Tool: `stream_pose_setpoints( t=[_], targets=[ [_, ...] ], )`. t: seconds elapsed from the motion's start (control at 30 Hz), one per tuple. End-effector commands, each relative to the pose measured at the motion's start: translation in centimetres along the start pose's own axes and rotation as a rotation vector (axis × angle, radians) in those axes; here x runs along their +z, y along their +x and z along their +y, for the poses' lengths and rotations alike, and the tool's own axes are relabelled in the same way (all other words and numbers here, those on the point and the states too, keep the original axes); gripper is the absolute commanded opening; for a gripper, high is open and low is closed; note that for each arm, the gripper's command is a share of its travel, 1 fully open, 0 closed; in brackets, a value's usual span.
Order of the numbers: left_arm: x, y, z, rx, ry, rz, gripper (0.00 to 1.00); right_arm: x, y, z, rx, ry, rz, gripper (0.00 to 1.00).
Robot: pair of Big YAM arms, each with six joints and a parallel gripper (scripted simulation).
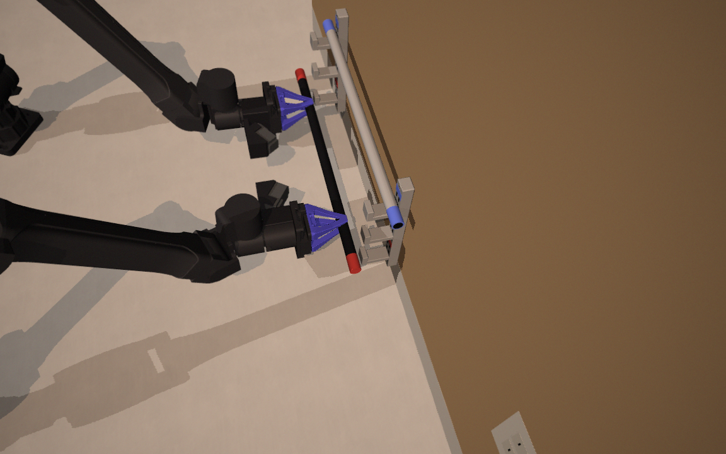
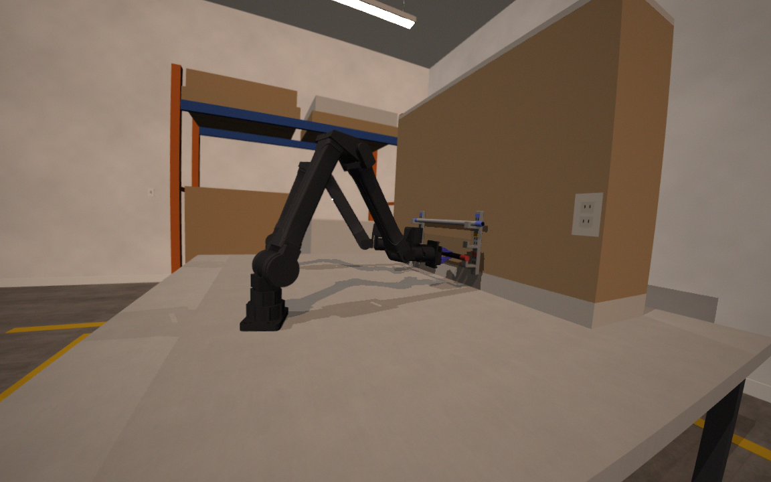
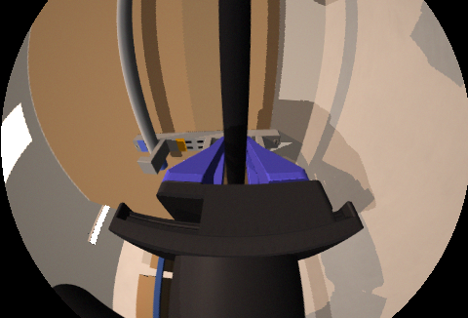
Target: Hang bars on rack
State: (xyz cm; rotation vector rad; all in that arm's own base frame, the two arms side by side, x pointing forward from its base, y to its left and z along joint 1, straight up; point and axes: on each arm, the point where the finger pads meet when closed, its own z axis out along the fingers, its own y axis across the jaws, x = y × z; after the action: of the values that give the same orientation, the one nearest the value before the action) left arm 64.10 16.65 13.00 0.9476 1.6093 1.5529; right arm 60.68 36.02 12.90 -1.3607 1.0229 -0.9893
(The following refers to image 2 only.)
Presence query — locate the black bar with red ends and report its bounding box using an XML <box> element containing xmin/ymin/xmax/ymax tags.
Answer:
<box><xmin>442</xmin><ymin>252</ymin><xmax>469</xmax><ymax>261</ymax></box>

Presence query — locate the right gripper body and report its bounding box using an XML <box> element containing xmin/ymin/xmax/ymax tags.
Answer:
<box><xmin>420</xmin><ymin>240</ymin><xmax>442</xmax><ymax>268</ymax></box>

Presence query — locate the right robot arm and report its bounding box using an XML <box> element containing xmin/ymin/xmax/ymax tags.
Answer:
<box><xmin>240</xmin><ymin>130</ymin><xmax>432</xmax><ymax>331</ymax></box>

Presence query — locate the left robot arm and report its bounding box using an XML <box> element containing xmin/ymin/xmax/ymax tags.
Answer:
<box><xmin>265</xmin><ymin>162</ymin><xmax>386</xmax><ymax>250</ymax></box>

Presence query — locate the grey metal bar with blue ends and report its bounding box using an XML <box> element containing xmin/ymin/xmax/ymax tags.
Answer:
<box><xmin>415</xmin><ymin>218</ymin><xmax>485</xmax><ymax>227</ymax></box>

